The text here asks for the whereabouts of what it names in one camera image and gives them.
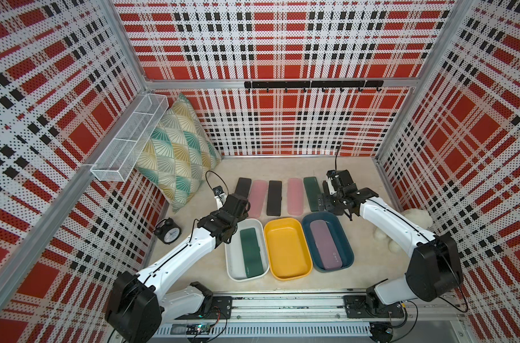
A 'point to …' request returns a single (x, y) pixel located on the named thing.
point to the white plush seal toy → (418, 216)
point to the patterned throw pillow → (181, 155)
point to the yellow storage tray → (288, 249)
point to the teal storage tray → (341, 236)
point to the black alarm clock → (168, 231)
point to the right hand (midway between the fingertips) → (333, 198)
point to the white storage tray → (233, 254)
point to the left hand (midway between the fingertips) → (235, 208)
